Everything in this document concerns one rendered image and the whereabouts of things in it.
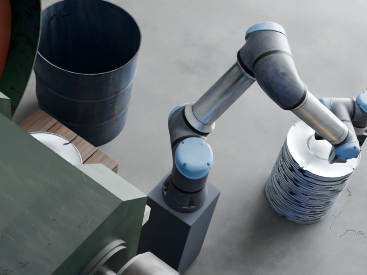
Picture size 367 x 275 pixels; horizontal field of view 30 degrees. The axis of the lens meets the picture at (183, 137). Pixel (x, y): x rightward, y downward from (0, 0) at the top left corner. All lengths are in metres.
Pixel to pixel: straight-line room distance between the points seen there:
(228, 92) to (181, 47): 1.33
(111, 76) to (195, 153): 0.61
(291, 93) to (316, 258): 1.07
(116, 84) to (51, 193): 1.65
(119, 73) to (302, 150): 0.75
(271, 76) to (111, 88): 0.91
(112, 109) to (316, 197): 0.87
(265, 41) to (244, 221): 1.06
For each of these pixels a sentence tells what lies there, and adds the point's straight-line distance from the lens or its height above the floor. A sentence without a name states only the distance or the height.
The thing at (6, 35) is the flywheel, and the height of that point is 1.27.
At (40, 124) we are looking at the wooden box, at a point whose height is 0.35.
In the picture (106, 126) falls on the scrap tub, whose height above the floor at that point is 0.13.
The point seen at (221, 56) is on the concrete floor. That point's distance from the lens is 3.36.
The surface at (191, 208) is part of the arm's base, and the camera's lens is 2.23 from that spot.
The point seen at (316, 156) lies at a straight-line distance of 2.64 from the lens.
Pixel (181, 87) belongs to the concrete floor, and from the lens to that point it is 3.18.
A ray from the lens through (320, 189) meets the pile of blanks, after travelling 2.66.
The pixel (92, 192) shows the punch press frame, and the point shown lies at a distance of 1.00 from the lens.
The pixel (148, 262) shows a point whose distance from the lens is 1.05.
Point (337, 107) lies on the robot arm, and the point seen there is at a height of 0.77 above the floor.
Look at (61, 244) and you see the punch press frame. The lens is 0.96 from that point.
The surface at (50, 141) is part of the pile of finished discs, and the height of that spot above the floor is 0.37.
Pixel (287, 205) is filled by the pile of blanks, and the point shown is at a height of 0.09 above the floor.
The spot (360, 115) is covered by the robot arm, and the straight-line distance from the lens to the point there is 2.27.
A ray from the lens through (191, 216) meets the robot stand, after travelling 2.24.
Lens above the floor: 2.34
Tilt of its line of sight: 52 degrees down
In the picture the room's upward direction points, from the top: 14 degrees clockwise
